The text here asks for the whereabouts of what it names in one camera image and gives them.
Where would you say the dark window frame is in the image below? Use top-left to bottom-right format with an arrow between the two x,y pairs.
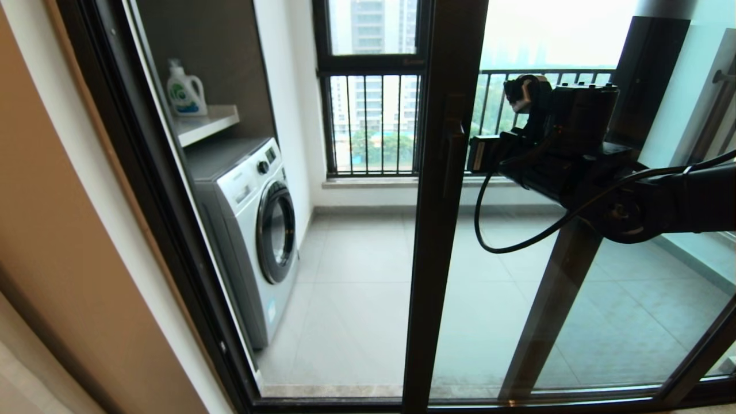
312,0 -> 436,176

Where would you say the white detergent bottle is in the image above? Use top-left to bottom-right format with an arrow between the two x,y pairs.
167,59 -> 209,117

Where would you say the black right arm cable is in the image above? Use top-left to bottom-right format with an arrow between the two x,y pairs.
474,149 -> 736,255

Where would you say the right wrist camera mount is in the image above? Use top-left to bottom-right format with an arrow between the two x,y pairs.
503,75 -> 620,156

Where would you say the long dark balcony railing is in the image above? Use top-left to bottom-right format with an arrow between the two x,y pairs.
328,68 -> 617,176

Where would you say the white wall shelf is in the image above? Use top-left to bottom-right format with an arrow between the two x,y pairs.
172,105 -> 241,148

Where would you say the grey stone window sill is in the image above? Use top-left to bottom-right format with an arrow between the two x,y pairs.
321,175 -> 518,190
655,230 -> 736,271

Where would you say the silver front-load washing machine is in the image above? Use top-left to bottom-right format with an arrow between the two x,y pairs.
185,137 -> 300,350

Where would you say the dark brown sliding glass door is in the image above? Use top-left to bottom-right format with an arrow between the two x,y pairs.
401,0 -> 736,413

